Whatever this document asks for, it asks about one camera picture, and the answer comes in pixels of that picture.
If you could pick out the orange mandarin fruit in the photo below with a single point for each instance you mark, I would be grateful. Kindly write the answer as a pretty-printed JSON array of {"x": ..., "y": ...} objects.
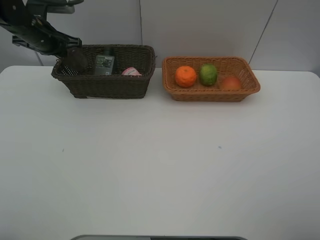
[{"x": 185, "y": 76}]

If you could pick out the green lime fruit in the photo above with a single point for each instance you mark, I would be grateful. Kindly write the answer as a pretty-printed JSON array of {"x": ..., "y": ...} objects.
[{"x": 208, "y": 75}]

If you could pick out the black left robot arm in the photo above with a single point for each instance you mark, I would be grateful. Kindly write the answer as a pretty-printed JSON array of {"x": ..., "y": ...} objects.
[{"x": 14, "y": 12}]

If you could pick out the translucent pink plastic cup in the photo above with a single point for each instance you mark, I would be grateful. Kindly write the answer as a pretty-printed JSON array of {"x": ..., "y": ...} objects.
[{"x": 75, "y": 59}]

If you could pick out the pink spray bottle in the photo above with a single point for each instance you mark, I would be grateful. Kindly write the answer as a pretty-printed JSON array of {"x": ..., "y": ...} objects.
[{"x": 131, "y": 71}]

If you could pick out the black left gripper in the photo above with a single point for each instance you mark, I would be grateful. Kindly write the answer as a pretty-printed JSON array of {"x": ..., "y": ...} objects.
[{"x": 37, "y": 34}]

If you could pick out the dark green bottle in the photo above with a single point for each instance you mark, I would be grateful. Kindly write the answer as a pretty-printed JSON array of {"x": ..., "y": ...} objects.
[{"x": 104, "y": 63}]

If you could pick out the red yellow peach fruit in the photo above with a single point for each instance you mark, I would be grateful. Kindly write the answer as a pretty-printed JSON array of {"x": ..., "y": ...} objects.
[{"x": 231, "y": 83}]

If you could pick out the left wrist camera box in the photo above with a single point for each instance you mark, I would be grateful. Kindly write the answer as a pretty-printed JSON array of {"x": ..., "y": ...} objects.
[{"x": 62, "y": 6}]

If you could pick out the orange wicker basket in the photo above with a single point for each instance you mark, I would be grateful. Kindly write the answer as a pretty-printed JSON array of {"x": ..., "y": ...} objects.
[{"x": 226, "y": 66}]

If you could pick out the dark brown wicker basket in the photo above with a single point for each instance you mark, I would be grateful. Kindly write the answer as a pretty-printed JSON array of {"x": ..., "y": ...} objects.
[{"x": 116, "y": 86}]

